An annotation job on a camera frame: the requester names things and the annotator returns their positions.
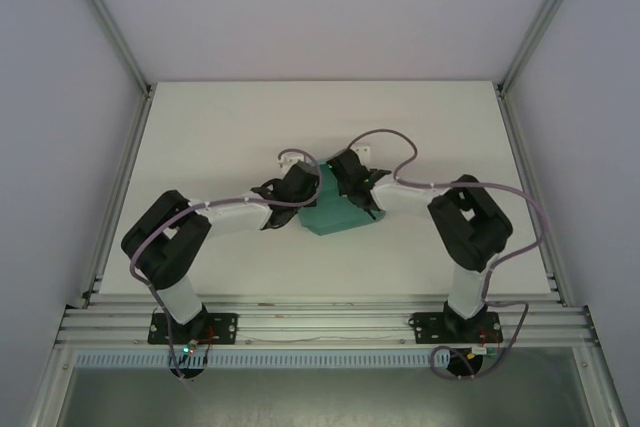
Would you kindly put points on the green paper box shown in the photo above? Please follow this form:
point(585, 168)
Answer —
point(330, 217)

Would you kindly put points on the left robot arm, white and black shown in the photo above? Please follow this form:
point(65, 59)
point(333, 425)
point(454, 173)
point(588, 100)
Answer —
point(165, 247)

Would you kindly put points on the right robot arm, white and black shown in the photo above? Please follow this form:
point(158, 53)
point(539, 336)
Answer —
point(470, 227)

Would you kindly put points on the small connector with green light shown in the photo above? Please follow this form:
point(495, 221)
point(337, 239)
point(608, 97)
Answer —
point(188, 347)

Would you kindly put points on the grey metal sheet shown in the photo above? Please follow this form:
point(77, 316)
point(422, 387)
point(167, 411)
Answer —
point(320, 397)

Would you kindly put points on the small white green connector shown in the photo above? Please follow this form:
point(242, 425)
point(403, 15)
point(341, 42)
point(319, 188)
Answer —
point(481, 350)

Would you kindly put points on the aluminium rail beam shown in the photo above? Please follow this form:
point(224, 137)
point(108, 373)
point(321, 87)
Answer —
point(325, 322)

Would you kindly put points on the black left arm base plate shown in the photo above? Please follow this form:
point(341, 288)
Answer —
point(225, 327)

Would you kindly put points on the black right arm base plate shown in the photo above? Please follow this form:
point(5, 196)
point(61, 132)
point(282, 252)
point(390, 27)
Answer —
point(425, 327)

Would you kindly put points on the aluminium left side rail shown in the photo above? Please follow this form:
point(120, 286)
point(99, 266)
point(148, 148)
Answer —
point(120, 187)

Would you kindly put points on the aluminium rail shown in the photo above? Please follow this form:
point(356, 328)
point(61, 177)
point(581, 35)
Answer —
point(529, 187)
point(120, 187)

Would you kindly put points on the aluminium right side rail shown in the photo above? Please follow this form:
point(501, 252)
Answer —
point(529, 187)

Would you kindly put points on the aluminium right frame post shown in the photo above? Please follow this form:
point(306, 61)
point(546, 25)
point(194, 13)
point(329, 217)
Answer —
point(541, 22)

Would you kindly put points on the aluminium frame post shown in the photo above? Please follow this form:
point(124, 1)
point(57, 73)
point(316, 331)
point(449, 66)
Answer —
point(111, 22)
point(541, 22)

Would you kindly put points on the aluminium left frame post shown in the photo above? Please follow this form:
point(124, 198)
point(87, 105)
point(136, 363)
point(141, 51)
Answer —
point(111, 22)

